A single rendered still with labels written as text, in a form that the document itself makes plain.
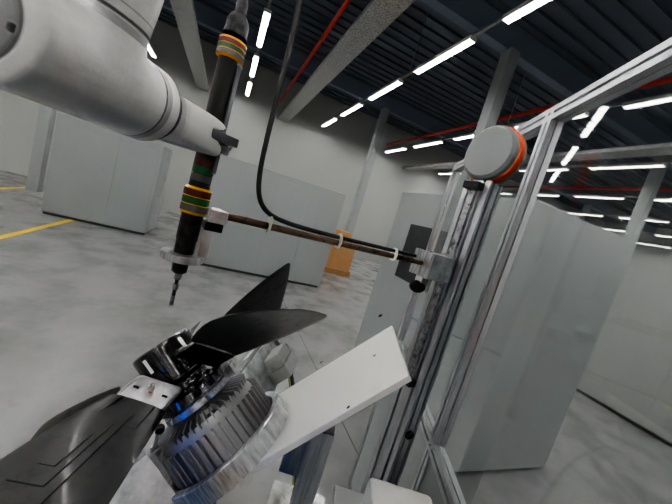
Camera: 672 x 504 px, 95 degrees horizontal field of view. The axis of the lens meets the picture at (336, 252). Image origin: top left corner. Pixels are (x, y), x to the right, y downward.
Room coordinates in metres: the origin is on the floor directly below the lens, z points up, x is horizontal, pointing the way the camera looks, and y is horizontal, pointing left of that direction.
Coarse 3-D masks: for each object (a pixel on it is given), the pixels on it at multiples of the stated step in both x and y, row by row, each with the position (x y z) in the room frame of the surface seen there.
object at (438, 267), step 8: (416, 248) 0.86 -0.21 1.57; (416, 256) 0.85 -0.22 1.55; (424, 256) 0.83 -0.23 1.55; (432, 256) 0.81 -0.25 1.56; (440, 256) 0.82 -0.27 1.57; (448, 256) 0.88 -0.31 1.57; (416, 264) 0.85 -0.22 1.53; (424, 264) 0.82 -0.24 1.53; (432, 264) 0.81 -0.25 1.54; (440, 264) 0.82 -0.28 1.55; (448, 264) 0.84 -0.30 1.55; (416, 272) 0.84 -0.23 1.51; (424, 272) 0.82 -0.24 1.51; (432, 272) 0.81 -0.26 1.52; (440, 272) 0.83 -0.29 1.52; (448, 272) 0.85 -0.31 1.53; (440, 280) 0.83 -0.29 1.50; (448, 280) 0.85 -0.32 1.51
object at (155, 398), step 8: (144, 376) 0.55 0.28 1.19; (128, 384) 0.52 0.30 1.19; (136, 384) 0.53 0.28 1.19; (144, 384) 0.53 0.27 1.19; (160, 384) 0.54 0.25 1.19; (168, 384) 0.55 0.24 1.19; (120, 392) 0.50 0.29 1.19; (128, 392) 0.51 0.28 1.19; (136, 392) 0.51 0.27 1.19; (144, 392) 0.52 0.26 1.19; (152, 392) 0.52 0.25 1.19; (160, 392) 0.53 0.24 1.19; (168, 392) 0.53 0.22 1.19; (176, 392) 0.54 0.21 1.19; (144, 400) 0.50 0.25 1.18; (152, 400) 0.51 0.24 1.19; (160, 400) 0.51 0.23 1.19; (168, 400) 0.52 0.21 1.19; (160, 408) 0.49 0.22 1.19
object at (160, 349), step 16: (176, 336) 0.60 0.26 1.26; (192, 336) 0.63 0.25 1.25; (160, 352) 0.57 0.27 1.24; (176, 352) 0.58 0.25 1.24; (144, 368) 0.56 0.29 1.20; (160, 368) 0.56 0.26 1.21; (176, 368) 0.57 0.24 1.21; (192, 368) 0.59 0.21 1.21; (208, 368) 0.68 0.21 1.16; (176, 384) 0.57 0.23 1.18; (192, 384) 0.58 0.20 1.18; (208, 384) 0.58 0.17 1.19; (176, 400) 0.55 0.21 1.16; (192, 400) 0.55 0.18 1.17
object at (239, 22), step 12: (240, 0) 0.51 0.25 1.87; (240, 12) 0.51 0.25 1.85; (228, 24) 0.51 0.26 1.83; (240, 24) 0.51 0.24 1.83; (240, 36) 0.54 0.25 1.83; (180, 216) 0.51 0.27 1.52; (192, 216) 0.51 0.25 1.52; (180, 228) 0.51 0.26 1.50; (192, 228) 0.51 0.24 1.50; (180, 240) 0.51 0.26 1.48; (192, 240) 0.51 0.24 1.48; (180, 252) 0.51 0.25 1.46; (192, 252) 0.52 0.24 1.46; (180, 264) 0.51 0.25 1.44
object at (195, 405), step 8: (224, 376) 0.63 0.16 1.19; (216, 384) 0.60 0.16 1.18; (224, 384) 0.61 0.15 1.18; (208, 392) 0.58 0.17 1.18; (216, 392) 0.58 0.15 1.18; (200, 400) 0.56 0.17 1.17; (208, 400) 0.57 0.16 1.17; (184, 408) 0.56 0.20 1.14; (192, 408) 0.55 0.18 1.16; (176, 416) 0.55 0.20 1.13; (184, 416) 0.55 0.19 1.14; (168, 424) 0.56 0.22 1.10
